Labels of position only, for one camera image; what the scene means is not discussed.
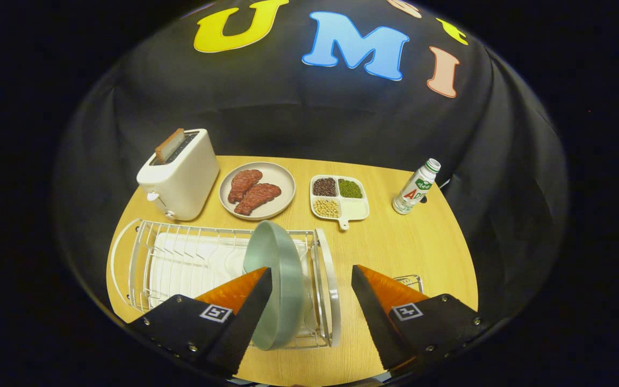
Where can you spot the pile of dark beans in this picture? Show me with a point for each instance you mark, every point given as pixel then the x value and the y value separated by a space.
pixel 324 187

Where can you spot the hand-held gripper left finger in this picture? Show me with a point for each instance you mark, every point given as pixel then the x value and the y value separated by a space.
pixel 250 322

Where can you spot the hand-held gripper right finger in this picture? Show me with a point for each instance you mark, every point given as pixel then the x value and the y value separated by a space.
pixel 376 322

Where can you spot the pile of green beans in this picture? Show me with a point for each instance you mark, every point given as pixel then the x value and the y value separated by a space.
pixel 350 188

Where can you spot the red meat slice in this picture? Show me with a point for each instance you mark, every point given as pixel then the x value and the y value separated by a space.
pixel 244 184
pixel 258 196

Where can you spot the brown toast slice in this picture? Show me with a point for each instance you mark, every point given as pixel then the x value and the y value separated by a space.
pixel 168 146

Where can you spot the light green plate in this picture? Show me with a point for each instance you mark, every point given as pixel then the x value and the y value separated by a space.
pixel 282 301

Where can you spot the white toaster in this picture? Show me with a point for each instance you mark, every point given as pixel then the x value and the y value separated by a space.
pixel 186 183

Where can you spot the beige round plate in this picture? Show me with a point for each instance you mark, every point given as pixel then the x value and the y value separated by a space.
pixel 282 180

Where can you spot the white divided dish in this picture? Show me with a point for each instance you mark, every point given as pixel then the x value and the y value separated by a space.
pixel 357 208

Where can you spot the white drip tray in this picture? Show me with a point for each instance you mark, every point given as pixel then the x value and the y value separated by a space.
pixel 191 263

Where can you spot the pile of yellow soybeans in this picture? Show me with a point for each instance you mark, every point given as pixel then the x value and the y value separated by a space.
pixel 326 208

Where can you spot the white drink bottle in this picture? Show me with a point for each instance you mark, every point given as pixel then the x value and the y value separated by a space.
pixel 412 191

